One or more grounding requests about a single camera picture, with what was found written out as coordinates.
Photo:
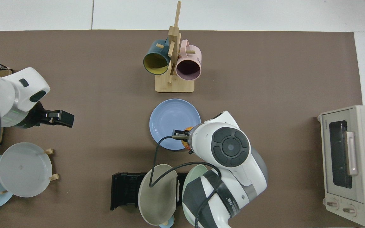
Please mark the red yellow apple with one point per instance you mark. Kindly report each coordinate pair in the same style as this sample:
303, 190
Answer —
186, 145

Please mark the wooden plate stand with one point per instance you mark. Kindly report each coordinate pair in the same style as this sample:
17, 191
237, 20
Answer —
50, 151

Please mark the grey plate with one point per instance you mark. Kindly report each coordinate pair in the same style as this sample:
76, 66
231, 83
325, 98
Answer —
24, 171

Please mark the black dish rack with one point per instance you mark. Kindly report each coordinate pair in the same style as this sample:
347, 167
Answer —
124, 190

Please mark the beige plate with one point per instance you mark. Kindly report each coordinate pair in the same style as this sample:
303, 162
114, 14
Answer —
162, 202

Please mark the pale green plate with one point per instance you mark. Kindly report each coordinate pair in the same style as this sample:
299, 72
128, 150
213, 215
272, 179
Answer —
196, 171

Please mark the brown table cloth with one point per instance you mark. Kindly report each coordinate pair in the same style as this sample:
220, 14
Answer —
90, 110

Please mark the dark teal cup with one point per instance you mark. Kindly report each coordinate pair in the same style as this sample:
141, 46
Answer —
152, 50

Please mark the wooden cup stand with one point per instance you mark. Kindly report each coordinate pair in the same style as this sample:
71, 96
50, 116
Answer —
174, 85

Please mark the pink cup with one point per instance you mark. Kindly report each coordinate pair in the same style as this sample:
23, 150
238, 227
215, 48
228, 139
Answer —
192, 58

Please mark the small blue round thing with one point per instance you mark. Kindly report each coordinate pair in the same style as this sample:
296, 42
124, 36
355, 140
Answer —
166, 224

